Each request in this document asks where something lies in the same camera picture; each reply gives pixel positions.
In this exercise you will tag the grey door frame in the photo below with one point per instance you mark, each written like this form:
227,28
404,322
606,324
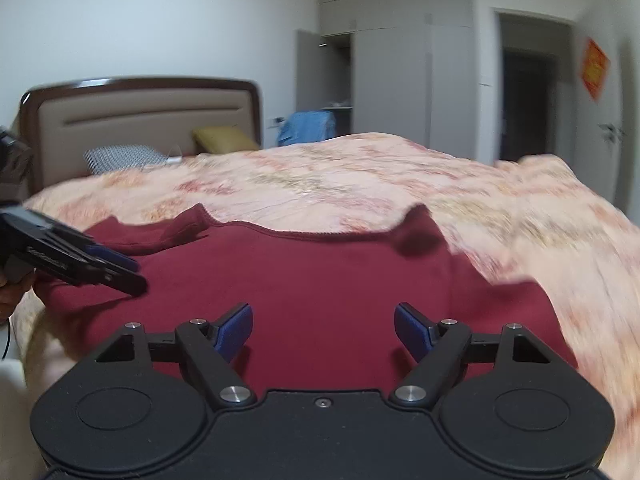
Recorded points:
497,85

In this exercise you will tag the wall socket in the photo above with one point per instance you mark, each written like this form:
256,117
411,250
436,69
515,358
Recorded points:
275,122

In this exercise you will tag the dark red sweater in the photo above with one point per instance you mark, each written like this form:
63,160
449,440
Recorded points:
320,285

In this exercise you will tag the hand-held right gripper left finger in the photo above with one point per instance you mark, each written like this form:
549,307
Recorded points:
232,330

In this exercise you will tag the white room door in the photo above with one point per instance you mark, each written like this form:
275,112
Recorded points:
607,170

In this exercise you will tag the person's left hand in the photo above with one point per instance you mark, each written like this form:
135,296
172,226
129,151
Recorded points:
11,300

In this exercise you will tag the blue cloth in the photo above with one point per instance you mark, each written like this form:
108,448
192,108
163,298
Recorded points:
305,127

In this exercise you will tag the open grey wardrobe door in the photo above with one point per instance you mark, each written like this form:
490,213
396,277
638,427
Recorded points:
312,75

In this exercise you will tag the floral quilt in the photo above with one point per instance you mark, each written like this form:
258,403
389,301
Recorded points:
350,185

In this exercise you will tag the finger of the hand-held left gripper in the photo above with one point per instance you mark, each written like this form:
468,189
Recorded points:
120,280
117,259

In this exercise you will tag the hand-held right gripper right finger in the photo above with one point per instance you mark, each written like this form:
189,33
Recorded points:
412,332

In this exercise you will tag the grey wardrobe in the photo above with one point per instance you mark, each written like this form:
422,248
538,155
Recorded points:
400,85

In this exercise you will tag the olive pillow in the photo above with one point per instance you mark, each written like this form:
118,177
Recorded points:
225,139

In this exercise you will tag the red diamond wall decoration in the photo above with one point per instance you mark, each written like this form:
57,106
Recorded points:
595,70

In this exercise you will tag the padded bed headboard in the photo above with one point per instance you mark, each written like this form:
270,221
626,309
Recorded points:
125,125

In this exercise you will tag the houndstooth pillow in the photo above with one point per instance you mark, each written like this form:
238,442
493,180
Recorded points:
120,156

